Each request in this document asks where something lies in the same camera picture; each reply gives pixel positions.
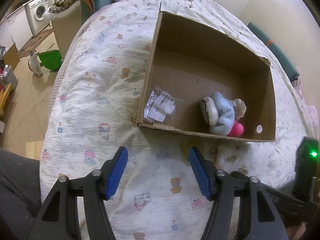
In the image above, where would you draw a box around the brown cardboard box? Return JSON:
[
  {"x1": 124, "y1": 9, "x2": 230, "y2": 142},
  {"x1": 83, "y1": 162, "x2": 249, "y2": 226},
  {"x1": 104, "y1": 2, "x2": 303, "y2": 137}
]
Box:
[{"x1": 137, "y1": 11, "x2": 276, "y2": 142}]

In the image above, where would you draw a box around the pink rubber duck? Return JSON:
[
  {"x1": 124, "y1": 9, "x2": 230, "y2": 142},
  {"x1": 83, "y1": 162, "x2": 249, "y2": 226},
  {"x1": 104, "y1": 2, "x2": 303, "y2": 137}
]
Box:
[{"x1": 227, "y1": 120, "x2": 244, "y2": 137}]

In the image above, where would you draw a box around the cream satin scrunchie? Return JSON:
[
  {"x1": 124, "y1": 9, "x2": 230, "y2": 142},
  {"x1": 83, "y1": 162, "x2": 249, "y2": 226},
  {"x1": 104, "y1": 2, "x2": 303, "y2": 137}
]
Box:
[{"x1": 231, "y1": 99, "x2": 247, "y2": 121}]

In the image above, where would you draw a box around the white cloth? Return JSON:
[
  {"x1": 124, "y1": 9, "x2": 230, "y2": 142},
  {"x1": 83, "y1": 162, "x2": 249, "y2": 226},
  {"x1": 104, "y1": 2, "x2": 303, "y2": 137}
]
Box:
[{"x1": 216, "y1": 141, "x2": 247, "y2": 165}]

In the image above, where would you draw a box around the white kitchen cabinet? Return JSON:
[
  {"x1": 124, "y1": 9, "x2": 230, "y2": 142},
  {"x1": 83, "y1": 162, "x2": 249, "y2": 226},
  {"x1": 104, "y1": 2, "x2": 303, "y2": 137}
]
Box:
[{"x1": 1, "y1": 7, "x2": 33, "y2": 51}]

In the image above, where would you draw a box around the white washing machine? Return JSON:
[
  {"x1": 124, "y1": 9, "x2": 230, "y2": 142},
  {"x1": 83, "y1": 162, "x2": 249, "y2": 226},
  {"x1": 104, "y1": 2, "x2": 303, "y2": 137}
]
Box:
[{"x1": 25, "y1": 0, "x2": 50, "y2": 37}]

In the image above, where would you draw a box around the green dustpan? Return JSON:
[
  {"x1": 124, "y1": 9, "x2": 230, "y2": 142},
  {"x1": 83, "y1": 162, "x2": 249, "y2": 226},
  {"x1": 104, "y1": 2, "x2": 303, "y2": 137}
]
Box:
[{"x1": 39, "y1": 50, "x2": 62, "y2": 70}]

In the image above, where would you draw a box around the light blue plush fish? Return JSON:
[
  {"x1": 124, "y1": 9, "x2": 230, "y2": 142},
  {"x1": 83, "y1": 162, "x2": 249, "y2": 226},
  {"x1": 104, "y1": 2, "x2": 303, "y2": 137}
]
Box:
[{"x1": 200, "y1": 92, "x2": 235, "y2": 136}]

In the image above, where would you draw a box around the crinkled plastic label packet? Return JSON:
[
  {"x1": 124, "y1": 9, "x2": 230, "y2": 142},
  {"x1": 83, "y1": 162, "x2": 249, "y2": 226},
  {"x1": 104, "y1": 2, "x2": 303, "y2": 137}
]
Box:
[{"x1": 143, "y1": 86, "x2": 176, "y2": 123}]

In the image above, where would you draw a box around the white patterned bed quilt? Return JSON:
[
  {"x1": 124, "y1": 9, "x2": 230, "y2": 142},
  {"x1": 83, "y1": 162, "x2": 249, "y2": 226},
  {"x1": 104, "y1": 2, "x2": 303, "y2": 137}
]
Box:
[{"x1": 40, "y1": 0, "x2": 318, "y2": 239}]

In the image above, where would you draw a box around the teal headboard cushion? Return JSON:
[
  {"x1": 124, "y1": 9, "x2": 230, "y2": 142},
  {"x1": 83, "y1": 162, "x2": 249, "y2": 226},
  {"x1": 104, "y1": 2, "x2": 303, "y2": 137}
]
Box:
[{"x1": 247, "y1": 22, "x2": 299, "y2": 82}]

